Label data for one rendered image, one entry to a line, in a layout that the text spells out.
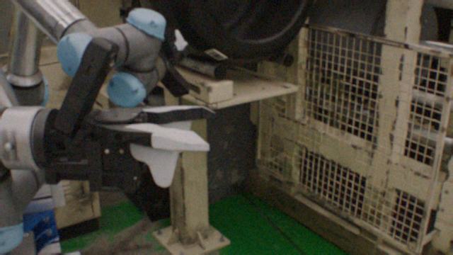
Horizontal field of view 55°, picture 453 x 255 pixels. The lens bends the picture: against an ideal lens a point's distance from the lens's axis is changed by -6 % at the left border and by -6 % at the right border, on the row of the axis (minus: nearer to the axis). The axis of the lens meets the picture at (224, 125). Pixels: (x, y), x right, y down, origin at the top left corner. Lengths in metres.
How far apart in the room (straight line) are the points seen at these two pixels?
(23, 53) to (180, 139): 0.85
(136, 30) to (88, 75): 0.37
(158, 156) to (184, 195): 1.49
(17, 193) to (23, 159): 0.11
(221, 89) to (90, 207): 1.03
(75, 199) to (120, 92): 1.28
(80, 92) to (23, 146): 0.09
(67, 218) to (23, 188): 1.54
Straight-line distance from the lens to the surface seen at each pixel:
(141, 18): 0.87
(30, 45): 1.23
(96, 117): 0.51
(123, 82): 0.90
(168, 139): 0.44
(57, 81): 1.94
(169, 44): 1.08
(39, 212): 1.35
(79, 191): 2.14
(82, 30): 0.82
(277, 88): 1.57
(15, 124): 0.54
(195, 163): 1.91
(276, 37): 1.48
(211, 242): 2.12
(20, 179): 0.65
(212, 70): 1.39
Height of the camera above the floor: 1.24
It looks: 21 degrees down
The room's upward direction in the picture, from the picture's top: straight up
